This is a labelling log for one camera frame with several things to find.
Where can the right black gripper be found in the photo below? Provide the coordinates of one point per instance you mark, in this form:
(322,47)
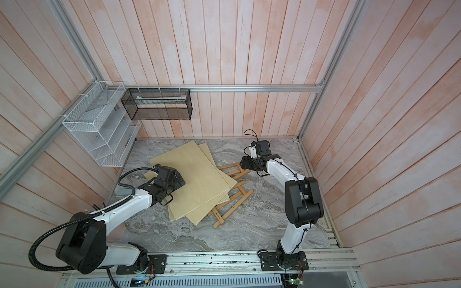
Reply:
(246,163)

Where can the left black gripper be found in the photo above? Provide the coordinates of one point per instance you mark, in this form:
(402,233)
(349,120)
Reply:
(177,184)

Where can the wooden easel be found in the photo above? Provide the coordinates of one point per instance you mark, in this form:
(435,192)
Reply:
(234,170)
(223,211)

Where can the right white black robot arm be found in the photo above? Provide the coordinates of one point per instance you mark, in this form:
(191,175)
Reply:
(303,208)

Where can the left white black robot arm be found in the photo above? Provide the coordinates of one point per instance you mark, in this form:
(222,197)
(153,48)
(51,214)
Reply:
(84,245)

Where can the wooden easel under boards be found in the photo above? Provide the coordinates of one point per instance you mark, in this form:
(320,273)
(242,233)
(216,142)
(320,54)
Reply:
(223,211)

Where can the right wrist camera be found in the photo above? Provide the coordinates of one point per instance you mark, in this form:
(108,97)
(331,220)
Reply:
(260,148)

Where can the black wire mesh basket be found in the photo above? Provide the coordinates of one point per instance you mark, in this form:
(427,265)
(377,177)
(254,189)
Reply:
(152,104)

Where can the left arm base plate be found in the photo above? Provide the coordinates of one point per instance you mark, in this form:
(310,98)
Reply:
(147,264)

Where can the white wire mesh shelf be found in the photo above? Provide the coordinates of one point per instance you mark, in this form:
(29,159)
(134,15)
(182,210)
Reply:
(102,127)

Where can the horizontal aluminium wall profile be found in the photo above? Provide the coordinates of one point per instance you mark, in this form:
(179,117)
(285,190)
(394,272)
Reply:
(232,88)

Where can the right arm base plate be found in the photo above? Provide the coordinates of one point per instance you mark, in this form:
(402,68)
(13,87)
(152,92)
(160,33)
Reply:
(279,261)

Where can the aluminium front rail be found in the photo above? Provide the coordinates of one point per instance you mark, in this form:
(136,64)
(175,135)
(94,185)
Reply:
(318,268)

